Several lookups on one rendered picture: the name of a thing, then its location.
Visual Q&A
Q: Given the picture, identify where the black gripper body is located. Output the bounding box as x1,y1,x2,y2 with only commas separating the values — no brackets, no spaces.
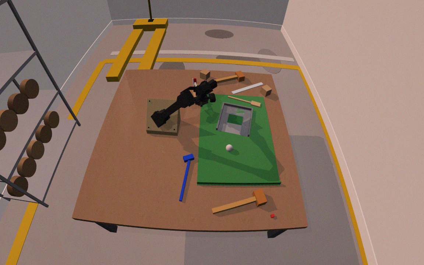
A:
195,93,216,104

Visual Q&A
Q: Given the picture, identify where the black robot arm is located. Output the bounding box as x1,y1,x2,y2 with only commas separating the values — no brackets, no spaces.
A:
151,79,217,128

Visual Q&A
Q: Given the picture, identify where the blue putter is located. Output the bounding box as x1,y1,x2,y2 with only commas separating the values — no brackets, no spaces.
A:
179,154,194,201

